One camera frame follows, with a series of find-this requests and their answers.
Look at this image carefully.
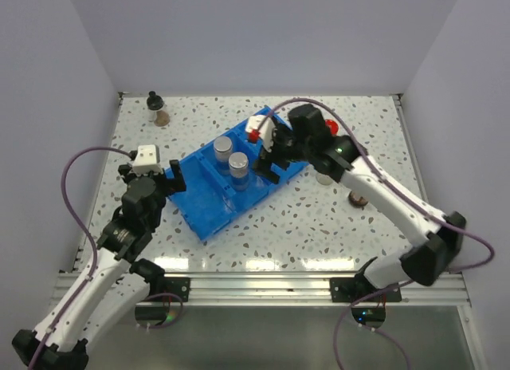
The silver-lid blue-label spice jar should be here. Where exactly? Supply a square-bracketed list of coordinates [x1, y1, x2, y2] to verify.
[213, 136, 233, 175]

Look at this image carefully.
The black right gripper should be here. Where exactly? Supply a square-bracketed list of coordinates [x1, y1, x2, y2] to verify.
[252, 121, 313, 184]

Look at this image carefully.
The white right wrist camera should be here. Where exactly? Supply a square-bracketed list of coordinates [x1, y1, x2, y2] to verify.
[245, 115, 275, 152]

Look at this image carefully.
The silver-lid shaker jar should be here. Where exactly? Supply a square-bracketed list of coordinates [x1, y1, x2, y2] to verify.
[229, 152, 249, 191]

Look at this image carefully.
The black-cap brown spice bottle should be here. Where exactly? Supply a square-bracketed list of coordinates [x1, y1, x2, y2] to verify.
[146, 91, 170, 127]

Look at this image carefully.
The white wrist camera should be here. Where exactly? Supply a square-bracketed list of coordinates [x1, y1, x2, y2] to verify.
[131, 144, 163, 176]
[245, 115, 275, 152]

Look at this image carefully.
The black-cap white spice bottle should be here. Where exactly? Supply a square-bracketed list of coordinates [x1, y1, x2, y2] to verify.
[316, 172, 333, 186]

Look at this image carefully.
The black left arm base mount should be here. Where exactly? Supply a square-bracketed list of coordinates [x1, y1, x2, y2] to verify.
[159, 277, 191, 303]

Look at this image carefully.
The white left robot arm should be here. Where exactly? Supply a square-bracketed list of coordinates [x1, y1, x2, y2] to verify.
[12, 159, 186, 369]

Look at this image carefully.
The blue three-compartment plastic bin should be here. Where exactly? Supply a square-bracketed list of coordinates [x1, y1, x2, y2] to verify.
[170, 120, 307, 241]

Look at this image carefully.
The aluminium front rail frame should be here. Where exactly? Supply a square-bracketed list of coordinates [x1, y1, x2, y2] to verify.
[51, 270, 471, 307]

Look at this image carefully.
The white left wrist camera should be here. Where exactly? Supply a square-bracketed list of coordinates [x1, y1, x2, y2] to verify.
[131, 144, 163, 176]

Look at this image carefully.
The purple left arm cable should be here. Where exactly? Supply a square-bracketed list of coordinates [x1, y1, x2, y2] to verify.
[25, 147, 186, 367]

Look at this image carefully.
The red-cap dark sauce jar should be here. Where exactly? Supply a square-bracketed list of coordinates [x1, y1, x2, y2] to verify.
[325, 119, 339, 136]

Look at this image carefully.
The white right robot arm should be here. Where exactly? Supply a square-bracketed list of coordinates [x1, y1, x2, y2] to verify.
[245, 104, 466, 301]

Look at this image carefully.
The red-cap brown sauce jar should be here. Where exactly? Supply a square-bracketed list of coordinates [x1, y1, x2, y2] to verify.
[347, 191, 369, 208]

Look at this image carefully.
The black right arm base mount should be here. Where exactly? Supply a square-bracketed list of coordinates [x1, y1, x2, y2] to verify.
[329, 277, 402, 304]

